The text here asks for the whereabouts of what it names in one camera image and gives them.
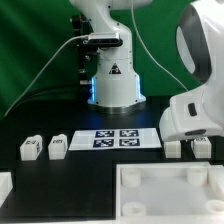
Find white square table top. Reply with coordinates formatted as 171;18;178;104
116;162;224;224

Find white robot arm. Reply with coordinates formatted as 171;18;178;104
69;0;224;113

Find white marker plate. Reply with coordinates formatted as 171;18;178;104
69;128;161;151

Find white right obstacle block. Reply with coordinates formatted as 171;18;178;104
208;165;224;201

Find white obstacle block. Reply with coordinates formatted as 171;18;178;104
0;172;13;208
208;165;224;201

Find white left obstacle block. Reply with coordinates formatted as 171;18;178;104
0;172;13;208

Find black cables on table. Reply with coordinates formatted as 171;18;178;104
13;83;93;104

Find black camera pole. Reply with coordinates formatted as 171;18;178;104
70;14;97;95

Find grey camera on pole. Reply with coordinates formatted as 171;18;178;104
83;33;123;47

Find grey camera cable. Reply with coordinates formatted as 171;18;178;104
2;34;88;118

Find white cable at right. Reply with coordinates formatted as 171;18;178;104
129;0;190;93

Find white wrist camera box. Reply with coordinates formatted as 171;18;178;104
159;87;224;142

